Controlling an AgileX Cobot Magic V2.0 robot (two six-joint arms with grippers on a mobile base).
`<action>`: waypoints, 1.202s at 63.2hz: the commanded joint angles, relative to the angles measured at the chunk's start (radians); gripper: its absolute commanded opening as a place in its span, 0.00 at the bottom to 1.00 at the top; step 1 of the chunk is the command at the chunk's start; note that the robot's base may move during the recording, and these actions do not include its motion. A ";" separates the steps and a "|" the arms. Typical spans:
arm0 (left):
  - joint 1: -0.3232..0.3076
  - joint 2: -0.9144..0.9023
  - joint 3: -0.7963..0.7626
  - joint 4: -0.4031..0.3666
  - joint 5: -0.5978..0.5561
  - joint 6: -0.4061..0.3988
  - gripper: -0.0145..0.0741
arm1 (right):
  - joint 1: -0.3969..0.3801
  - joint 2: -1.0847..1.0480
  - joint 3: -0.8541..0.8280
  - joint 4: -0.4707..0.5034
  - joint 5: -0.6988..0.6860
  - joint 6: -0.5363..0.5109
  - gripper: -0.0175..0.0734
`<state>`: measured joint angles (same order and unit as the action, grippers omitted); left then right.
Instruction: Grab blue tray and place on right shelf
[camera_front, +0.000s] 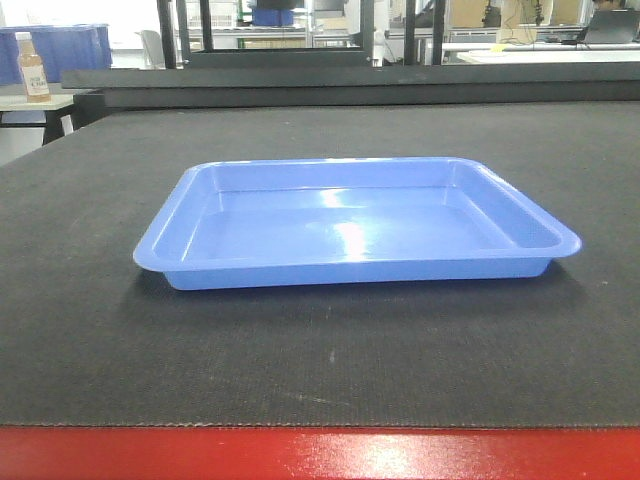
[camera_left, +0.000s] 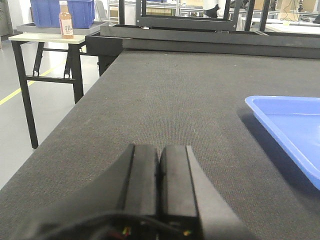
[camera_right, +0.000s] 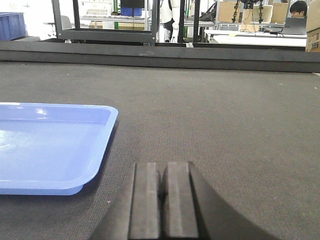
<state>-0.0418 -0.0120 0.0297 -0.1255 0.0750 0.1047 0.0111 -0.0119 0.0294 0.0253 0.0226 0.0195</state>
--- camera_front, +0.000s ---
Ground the white background desk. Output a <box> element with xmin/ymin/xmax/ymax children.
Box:
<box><xmin>443</xmin><ymin>42</ymin><xmax>639</xmax><ymax>65</ymax></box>

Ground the black table mat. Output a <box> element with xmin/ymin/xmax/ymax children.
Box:
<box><xmin>0</xmin><ymin>102</ymin><xmax>640</xmax><ymax>429</ymax></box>

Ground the white side table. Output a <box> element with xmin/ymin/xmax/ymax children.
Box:
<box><xmin>1</xmin><ymin>94</ymin><xmax>74</xmax><ymax>145</ymax></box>

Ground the blue fabric partition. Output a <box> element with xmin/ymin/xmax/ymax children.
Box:
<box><xmin>1</xmin><ymin>24</ymin><xmax>112</xmax><ymax>85</ymax></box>

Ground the orange juice bottle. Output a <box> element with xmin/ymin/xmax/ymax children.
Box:
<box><xmin>15</xmin><ymin>32</ymin><xmax>51</xmax><ymax>103</ymax></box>

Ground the black metal frame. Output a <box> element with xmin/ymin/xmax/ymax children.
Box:
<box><xmin>156</xmin><ymin>1</ymin><xmax>446</xmax><ymax>69</ymax></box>

